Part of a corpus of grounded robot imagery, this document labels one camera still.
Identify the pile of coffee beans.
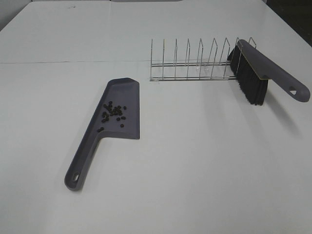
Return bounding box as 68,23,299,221
100,101,127,128

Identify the wire dish rack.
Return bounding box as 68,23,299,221
149,37,257,82

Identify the purple-grey hand brush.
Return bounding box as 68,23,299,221
227,39,311,106

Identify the purple-grey dustpan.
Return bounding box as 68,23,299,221
64,78,140,191

